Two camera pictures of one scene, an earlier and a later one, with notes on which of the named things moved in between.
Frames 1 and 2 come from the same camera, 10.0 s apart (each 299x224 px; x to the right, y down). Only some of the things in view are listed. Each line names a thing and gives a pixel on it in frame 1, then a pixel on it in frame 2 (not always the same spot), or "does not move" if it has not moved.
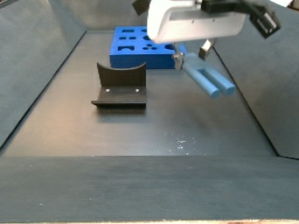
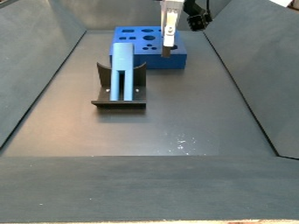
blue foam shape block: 134,50 does not move
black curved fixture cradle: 122,87 does not move
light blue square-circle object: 214,85 → 123,62
